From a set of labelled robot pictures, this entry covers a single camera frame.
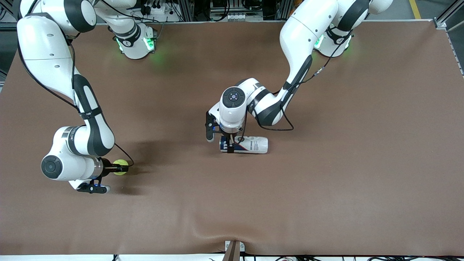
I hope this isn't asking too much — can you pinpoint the yellow Roland Garros tennis ball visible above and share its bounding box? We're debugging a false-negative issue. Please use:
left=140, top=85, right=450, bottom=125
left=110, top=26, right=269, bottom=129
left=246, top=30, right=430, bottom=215
left=113, top=159, right=129, bottom=176

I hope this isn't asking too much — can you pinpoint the blue white tennis ball can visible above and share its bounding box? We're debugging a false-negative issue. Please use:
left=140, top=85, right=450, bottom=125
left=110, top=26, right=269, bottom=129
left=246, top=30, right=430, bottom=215
left=219, top=135, right=269, bottom=154

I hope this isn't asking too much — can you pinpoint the brown table mat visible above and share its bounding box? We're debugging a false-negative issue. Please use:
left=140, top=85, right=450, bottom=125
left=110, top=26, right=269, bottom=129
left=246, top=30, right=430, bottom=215
left=0, top=21, right=464, bottom=256

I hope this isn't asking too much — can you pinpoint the aluminium frame profile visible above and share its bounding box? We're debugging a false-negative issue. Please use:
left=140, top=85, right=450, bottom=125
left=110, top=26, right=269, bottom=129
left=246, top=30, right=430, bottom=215
left=434, top=0, right=464, bottom=76

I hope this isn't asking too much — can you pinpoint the white power strip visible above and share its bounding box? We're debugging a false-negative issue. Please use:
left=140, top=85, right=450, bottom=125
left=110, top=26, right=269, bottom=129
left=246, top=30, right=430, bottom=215
left=141, top=0, right=174, bottom=16

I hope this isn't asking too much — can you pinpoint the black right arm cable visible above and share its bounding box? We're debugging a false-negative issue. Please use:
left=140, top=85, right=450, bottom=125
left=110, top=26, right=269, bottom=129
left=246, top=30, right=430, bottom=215
left=17, top=40, right=135, bottom=168

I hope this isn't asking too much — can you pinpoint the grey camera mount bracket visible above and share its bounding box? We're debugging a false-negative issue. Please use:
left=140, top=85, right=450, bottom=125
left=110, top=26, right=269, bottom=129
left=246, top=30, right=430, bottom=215
left=225, top=240, right=245, bottom=261

